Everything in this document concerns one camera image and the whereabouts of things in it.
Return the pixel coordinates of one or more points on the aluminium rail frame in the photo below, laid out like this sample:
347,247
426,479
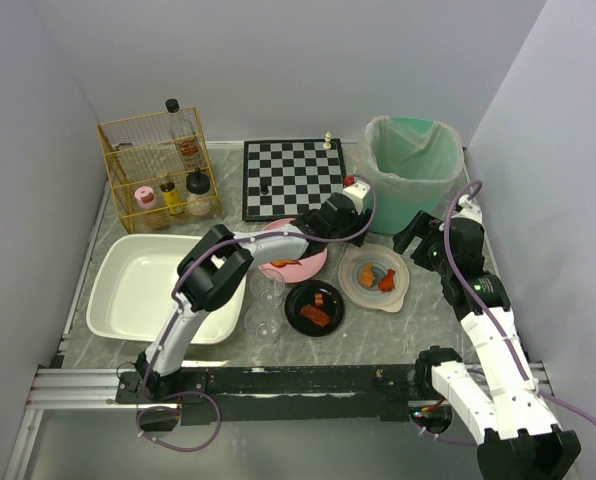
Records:
63,389

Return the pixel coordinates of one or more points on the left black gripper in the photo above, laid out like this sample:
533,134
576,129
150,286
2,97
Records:
316,220

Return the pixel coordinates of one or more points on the clear plastic cup lower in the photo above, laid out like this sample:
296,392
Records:
262,323

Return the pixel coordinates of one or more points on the beige blue ceramic plate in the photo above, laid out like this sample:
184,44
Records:
382,259

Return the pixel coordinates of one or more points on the pink lid seasoning jar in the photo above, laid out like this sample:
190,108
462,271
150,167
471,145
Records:
145,198

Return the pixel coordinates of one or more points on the brown sauce bottle yellow label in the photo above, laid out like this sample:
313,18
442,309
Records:
170,193

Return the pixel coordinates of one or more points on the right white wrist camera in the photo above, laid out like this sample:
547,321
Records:
467,208

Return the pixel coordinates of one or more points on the clear plastic cup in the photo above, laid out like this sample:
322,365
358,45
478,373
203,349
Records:
262,323
267,286

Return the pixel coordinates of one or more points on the red meat slab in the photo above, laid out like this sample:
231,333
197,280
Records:
315,315

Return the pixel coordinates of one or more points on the clear bottle red label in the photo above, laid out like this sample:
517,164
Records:
183,134

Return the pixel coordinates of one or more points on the black white chessboard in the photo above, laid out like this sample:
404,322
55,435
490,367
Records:
300,175

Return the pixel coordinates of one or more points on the white plastic tub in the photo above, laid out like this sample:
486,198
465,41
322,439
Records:
131,295

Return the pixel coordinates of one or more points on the orange nugget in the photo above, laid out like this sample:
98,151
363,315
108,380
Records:
366,277

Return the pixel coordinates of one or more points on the black round plate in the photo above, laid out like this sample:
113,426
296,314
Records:
303,294

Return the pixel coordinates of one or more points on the green trash bin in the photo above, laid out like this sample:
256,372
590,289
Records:
408,200

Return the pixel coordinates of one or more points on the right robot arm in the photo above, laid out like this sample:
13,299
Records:
516,434

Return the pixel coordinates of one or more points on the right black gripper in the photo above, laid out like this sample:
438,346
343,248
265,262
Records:
423,235

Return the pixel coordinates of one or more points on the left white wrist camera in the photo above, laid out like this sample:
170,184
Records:
357,190

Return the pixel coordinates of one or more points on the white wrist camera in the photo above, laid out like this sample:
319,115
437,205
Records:
357,190
467,208

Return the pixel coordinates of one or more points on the yellow wire rack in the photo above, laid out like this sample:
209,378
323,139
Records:
134,150

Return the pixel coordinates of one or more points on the black lid spice jar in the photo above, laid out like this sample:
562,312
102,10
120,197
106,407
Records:
198,187

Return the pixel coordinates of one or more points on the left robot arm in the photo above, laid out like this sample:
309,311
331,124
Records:
210,274

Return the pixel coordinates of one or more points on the red chicken piece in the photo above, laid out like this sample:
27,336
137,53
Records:
387,283

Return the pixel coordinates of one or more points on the clear plastic cup upper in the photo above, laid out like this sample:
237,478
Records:
267,286

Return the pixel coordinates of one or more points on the clear bin liner bag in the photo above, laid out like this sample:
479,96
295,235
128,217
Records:
408,150

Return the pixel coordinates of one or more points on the white chess piece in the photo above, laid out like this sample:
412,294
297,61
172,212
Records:
327,141

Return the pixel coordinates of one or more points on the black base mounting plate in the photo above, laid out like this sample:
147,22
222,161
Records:
388,392

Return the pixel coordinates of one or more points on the pink plate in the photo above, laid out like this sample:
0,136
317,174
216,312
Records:
303,270

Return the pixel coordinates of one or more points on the chicken wing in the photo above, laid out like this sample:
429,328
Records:
285,262

